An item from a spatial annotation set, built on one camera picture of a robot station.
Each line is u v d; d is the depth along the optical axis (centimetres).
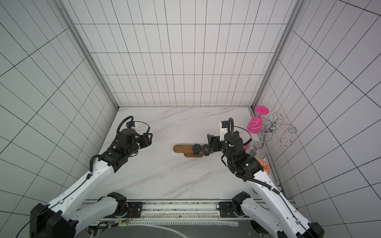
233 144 50
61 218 38
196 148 85
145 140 69
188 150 86
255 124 75
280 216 41
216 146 63
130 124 67
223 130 61
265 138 82
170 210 74
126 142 59
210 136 64
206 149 85
